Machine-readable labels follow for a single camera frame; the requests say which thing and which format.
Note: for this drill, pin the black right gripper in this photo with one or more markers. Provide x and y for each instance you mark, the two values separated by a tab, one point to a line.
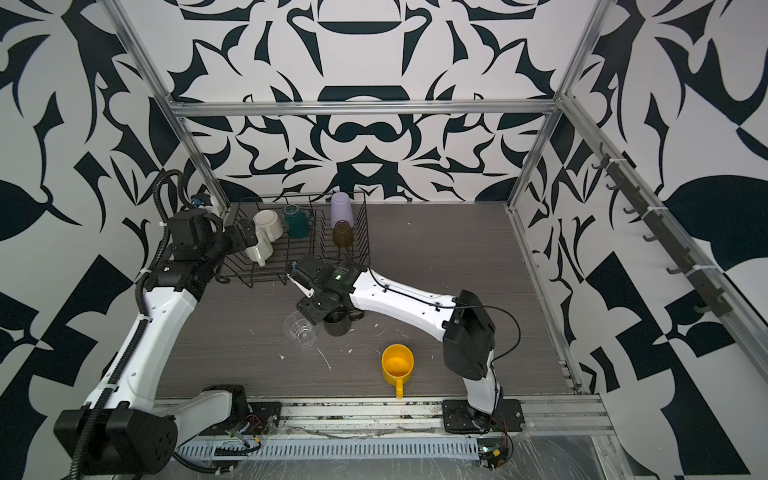
309	311

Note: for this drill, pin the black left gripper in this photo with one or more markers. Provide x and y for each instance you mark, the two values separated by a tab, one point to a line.
233	236

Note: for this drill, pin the white mug red inside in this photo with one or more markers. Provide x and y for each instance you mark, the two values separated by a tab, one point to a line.
270	223

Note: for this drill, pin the olive tinted glass cup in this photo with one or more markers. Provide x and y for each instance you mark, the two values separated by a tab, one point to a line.
343	234

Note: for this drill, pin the clear glass cup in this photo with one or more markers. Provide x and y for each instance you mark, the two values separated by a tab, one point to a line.
300	330

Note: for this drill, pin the black wire dish rack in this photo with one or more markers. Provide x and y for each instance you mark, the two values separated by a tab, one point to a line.
238	267

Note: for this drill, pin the green mug white inside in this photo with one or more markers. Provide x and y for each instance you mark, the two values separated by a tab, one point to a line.
297	221

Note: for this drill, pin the lilac plastic cup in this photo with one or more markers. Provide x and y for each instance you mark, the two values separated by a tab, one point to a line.
341	209

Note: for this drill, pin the cream white ceramic mug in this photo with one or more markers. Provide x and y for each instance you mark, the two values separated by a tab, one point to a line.
261	252

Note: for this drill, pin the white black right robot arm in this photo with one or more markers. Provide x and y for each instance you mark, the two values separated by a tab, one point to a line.
461	323

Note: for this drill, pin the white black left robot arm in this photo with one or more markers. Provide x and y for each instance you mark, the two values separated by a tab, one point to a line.
117	431

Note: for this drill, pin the black ceramic mug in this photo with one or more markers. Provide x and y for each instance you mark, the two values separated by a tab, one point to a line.
339	322

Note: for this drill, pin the yellow ceramic mug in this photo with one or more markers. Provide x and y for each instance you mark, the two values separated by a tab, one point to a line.
397	365

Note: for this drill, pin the green circuit board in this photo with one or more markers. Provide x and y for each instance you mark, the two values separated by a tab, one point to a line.
494	452

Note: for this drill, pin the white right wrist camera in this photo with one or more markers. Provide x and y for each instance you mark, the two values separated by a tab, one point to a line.
302	283

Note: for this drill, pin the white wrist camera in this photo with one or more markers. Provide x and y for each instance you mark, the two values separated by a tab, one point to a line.
302	283
208	203

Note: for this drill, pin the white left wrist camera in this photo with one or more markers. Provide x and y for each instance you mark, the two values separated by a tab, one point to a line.
208	203

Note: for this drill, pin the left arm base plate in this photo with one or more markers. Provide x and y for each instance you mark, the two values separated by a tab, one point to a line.
258	418

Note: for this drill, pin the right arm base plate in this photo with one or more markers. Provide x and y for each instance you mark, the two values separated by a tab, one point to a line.
461	419

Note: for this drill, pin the white slotted cable duct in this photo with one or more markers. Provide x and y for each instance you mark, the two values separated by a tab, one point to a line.
458	448

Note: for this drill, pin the black wall hook rail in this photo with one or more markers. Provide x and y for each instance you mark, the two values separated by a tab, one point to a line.
665	231

